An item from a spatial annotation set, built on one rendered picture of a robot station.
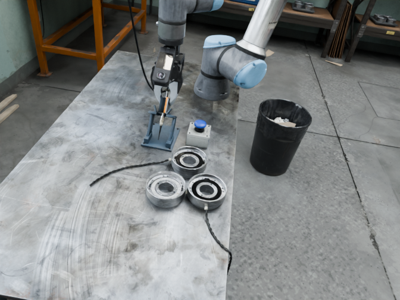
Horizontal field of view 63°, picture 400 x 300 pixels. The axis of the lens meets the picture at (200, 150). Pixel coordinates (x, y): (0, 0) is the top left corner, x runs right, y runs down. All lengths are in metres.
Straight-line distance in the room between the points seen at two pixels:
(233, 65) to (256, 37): 0.12
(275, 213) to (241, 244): 0.33
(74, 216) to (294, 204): 1.54
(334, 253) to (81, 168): 1.47
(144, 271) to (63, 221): 0.23
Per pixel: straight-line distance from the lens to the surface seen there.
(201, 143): 1.05
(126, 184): 0.92
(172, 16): 0.92
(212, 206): 0.86
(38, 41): 3.14
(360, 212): 2.32
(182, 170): 0.93
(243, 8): 4.20
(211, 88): 1.31
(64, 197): 0.91
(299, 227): 2.04
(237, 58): 1.18
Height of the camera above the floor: 1.45
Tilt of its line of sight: 38 degrees down
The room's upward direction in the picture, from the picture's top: 9 degrees clockwise
